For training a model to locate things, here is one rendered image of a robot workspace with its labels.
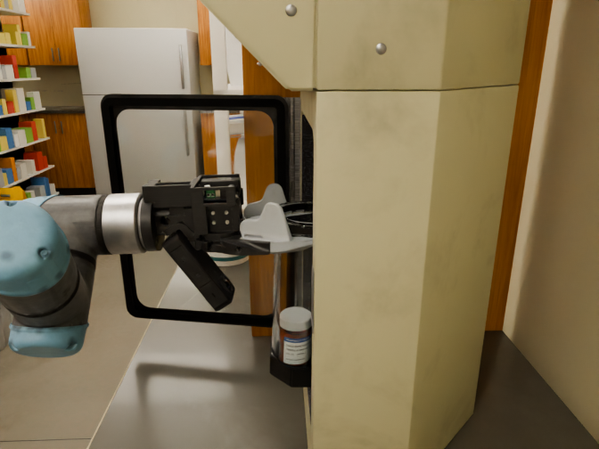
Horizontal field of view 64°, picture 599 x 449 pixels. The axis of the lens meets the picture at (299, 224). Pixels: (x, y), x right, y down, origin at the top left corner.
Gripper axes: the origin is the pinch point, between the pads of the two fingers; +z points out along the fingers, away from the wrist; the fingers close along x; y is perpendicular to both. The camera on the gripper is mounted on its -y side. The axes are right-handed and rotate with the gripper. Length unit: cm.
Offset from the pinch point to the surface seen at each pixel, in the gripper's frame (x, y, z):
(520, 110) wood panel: 23.0, 12.1, 37.2
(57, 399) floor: 127, -120, -108
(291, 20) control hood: -14.1, 23.8, -1.9
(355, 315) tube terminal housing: -14.0, -4.4, 3.8
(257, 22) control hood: -14.1, 23.6, -4.7
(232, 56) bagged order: 130, 24, -20
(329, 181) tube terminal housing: -14.0, 9.8, 1.2
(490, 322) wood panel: 23, -28, 36
